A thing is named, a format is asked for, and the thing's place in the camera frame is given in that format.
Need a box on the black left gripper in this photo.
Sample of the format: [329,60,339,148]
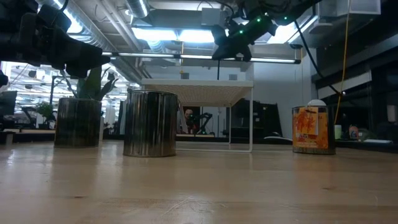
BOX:
[0,12,111,79]

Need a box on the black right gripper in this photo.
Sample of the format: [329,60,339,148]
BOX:
[211,14,278,62]

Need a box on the plain shiny tin can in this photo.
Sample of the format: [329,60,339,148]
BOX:
[123,90,180,158]

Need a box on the tin can with orange wrapper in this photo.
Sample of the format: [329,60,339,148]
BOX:
[291,105,336,156]

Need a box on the green plant in white pot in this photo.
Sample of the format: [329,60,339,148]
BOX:
[60,63,119,142]

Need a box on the white perforated metal shelf riser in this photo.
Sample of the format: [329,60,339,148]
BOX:
[141,78,255,154]

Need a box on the bright ceiling light panel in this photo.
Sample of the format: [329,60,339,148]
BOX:
[132,27,215,44]

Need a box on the long linear light bar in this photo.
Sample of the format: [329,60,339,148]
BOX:
[101,51,302,65]

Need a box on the small background plant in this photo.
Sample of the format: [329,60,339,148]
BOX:
[34,101,57,129]

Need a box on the person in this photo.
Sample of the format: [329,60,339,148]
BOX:
[183,108,195,134]

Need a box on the black cabinet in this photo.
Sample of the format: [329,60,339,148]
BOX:
[231,99,283,140]

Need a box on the dark computer monitor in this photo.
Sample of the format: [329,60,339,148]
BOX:
[0,90,18,118]

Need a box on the background wooden table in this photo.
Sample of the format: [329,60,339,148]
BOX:
[175,133,216,139]
[2,128,57,135]

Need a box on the white bulb table lamp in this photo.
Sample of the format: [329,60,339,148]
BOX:
[307,99,327,108]

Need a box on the white paper sheet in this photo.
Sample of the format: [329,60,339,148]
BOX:
[363,138,393,144]

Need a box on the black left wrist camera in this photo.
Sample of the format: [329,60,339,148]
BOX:
[37,3,73,32]

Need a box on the silver spiral ceiling duct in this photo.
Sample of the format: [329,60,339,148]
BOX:
[126,0,150,19]

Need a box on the yellow extension cord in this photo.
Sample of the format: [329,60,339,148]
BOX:
[333,0,351,124]

